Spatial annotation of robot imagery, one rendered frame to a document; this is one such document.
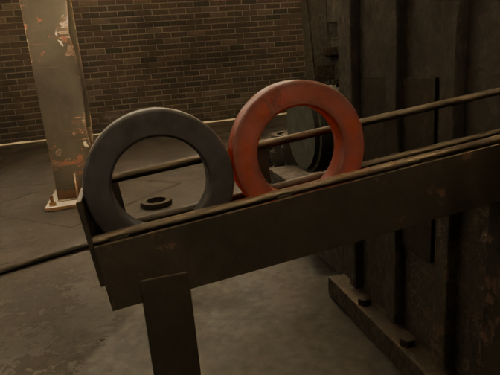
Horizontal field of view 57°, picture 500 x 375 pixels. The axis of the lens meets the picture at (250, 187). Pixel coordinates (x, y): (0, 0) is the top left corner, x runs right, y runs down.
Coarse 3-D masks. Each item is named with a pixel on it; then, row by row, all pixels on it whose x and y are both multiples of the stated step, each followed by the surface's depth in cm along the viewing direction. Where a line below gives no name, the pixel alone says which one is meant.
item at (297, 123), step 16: (336, 80) 197; (288, 112) 212; (304, 112) 192; (288, 128) 215; (304, 128) 195; (304, 144) 198; (320, 144) 186; (304, 160) 200; (320, 160) 189; (272, 176) 235; (288, 176) 220; (320, 256) 187; (336, 256) 170
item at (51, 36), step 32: (32, 0) 266; (64, 0) 270; (32, 32) 270; (64, 32) 272; (32, 64) 274; (64, 64) 278; (64, 96) 282; (64, 128) 286; (64, 160) 291; (64, 192) 296
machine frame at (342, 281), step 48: (384, 0) 111; (432, 0) 94; (480, 0) 82; (384, 48) 114; (432, 48) 97; (480, 48) 84; (384, 96) 115; (432, 96) 97; (384, 144) 119; (384, 240) 128; (432, 240) 105; (480, 240) 91; (336, 288) 150; (384, 288) 132; (432, 288) 109; (480, 288) 93; (384, 336) 123; (432, 336) 112; (480, 336) 95
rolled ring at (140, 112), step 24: (120, 120) 53; (144, 120) 54; (168, 120) 54; (192, 120) 55; (96, 144) 53; (120, 144) 54; (192, 144) 56; (216, 144) 57; (96, 168) 54; (216, 168) 57; (96, 192) 54; (216, 192) 58; (96, 216) 55; (120, 216) 56
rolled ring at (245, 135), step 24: (264, 96) 57; (288, 96) 58; (312, 96) 58; (336, 96) 59; (240, 120) 57; (264, 120) 58; (336, 120) 60; (240, 144) 57; (336, 144) 63; (360, 144) 62; (240, 168) 58; (336, 168) 62; (360, 168) 63; (264, 192) 60
